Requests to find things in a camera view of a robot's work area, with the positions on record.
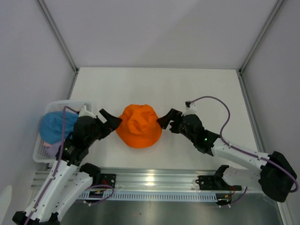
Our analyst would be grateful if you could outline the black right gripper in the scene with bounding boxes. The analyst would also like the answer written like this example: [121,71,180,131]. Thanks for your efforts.
[157,109,196,143]

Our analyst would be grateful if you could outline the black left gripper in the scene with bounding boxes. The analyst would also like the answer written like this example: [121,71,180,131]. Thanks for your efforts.
[85,109,121,146]

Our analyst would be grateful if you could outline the orange bucket hat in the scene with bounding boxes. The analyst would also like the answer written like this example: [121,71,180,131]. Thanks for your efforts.
[116,104,162,149]

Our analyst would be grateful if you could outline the blue bucket hat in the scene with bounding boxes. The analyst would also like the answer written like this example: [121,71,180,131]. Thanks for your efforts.
[39,111,78,144]

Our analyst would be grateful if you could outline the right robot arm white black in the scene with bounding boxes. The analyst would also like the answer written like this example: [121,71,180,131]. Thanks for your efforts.
[157,109,298,203]

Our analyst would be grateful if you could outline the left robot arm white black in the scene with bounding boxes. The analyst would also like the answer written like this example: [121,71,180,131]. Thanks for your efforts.
[12,107,122,225]

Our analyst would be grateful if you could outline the lavender bucket hat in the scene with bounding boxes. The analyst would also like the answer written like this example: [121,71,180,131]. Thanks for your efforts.
[46,142,61,158]

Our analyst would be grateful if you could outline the white plastic basket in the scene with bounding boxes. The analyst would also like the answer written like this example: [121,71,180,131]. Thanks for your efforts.
[33,100,96,164]

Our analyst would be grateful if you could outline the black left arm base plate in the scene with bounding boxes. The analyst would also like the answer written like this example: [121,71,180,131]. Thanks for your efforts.
[93,173,117,188]

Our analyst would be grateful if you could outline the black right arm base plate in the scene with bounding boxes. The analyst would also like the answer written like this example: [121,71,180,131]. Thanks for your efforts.
[195,175,242,191]

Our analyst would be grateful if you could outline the slotted grey cable duct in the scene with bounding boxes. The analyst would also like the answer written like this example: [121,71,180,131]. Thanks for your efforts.
[77,191,218,202]

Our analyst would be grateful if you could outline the left aluminium frame post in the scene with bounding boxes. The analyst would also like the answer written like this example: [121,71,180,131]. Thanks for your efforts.
[35,0,79,75]

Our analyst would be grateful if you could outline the aluminium frame post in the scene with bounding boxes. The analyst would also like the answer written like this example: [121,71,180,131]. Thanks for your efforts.
[239,0,288,75]
[35,0,79,75]

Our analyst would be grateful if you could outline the right aluminium frame post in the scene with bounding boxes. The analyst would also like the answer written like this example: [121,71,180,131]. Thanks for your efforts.
[239,0,288,75]

